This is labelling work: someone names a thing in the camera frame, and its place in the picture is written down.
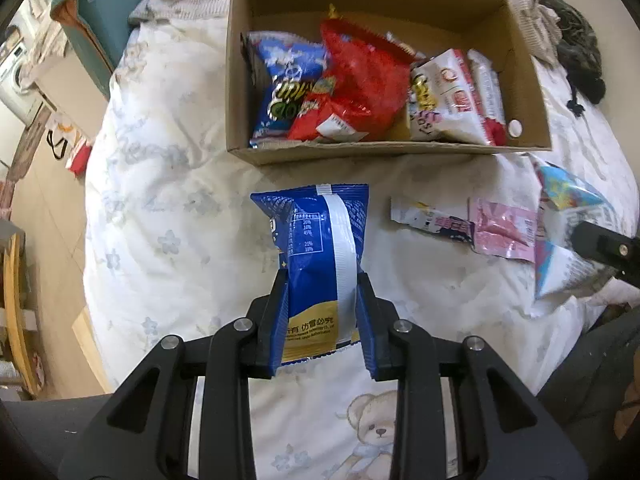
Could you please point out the white and light blue packet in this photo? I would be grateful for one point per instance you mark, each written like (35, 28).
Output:
(560, 270)

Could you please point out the small red and white packet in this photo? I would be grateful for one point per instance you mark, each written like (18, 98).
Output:
(492, 95)

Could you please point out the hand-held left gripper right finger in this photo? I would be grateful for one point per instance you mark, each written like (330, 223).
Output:
(367, 340)

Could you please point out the blue and yellow snack packet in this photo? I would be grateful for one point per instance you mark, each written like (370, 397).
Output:
(310, 260)

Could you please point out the white floral bed sheet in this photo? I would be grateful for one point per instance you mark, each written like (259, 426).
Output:
(175, 210)

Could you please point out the white washing machine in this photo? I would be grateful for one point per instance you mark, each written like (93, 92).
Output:
(15, 85)

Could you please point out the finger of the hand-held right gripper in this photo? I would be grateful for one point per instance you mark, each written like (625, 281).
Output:
(600, 245)

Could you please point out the white tote bag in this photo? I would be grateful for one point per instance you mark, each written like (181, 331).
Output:
(65, 132)

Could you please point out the dark grey cloth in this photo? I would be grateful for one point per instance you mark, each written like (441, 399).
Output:
(45, 440)
(590, 385)

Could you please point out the white snack packet red edge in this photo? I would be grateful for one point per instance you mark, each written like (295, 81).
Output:
(445, 105)

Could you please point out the pink snack packet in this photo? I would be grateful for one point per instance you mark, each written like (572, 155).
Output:
(500, 230)

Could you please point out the small white dark-print packet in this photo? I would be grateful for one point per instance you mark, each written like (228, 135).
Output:
(425, 215)

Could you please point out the blue and white snack packet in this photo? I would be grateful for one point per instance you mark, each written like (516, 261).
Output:
(290, 80)

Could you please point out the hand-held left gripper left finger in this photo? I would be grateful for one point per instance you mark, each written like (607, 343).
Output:
(277, 330)

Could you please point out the wooden rack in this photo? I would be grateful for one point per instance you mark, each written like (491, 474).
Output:
(17, 320)

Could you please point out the teal cushion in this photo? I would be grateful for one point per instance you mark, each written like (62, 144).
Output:
(110, 15)

